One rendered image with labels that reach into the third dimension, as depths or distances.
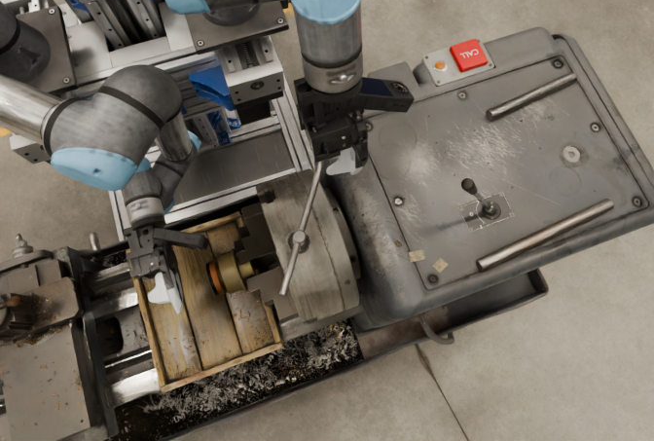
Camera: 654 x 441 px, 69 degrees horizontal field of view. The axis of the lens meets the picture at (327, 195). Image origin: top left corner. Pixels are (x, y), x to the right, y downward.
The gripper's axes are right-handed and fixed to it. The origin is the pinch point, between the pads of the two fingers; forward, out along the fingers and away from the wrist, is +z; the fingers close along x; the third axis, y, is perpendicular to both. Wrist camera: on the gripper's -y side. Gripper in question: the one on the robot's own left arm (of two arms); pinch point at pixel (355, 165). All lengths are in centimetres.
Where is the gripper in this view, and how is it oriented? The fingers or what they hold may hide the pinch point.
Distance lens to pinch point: 78.3
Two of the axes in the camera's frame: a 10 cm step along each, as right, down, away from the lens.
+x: 3.3, 7.6, -5.6
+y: -9.4, 3.2, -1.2
